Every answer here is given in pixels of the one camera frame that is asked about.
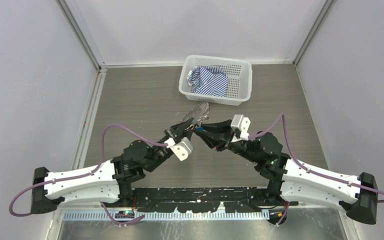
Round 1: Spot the white plastic basket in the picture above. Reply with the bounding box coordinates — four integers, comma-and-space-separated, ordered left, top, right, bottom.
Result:
178, 55, 253, 106

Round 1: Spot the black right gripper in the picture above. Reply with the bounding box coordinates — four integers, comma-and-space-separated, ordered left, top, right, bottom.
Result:
193, 118, 261, 164

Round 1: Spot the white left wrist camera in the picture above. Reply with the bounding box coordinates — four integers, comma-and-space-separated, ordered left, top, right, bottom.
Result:
164, 137, 194, 162

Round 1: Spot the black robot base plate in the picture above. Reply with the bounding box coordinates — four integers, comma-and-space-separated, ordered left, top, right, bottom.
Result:
105, 186, 286, 214

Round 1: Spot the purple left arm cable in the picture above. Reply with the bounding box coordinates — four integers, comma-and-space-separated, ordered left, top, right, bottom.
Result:
9, 123, 170, 218

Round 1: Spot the blue striped shirt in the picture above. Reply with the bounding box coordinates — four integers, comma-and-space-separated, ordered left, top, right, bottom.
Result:
186, 65, 229, 97

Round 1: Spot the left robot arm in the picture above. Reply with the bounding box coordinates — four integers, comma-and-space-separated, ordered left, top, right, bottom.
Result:
30, 117, 195, 215

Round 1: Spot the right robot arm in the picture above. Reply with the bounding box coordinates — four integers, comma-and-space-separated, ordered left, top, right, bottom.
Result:
193, 119, 378, 225

